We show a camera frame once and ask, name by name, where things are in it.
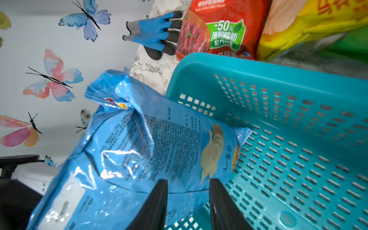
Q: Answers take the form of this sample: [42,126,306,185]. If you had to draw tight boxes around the blue black work glove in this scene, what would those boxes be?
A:
[122,11,183,60]

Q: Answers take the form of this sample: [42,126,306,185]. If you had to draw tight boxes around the red Lay's chips bag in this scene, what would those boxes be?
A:
[176,0,272,60]

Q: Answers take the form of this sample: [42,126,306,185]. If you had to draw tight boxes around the teal plastic basket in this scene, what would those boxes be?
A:
[166,53,368,230]

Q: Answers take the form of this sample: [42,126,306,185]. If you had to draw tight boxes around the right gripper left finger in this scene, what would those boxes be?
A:
[126,179,168,230]

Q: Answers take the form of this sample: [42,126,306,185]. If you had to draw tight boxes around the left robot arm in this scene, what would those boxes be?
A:
[1,155,58,230]

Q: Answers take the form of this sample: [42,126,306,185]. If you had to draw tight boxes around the dark blue chips bag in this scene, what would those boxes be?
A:
[27,70,251,230]

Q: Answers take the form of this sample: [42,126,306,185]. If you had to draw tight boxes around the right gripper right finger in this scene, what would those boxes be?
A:
[209,178,253,230]

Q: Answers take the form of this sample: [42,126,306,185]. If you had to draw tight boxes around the green Lay's chips bag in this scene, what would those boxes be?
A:
[317,25,368,64]

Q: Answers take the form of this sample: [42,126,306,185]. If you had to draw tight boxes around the yellow Lay's chips bag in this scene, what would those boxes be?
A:
[256,1,368,61]

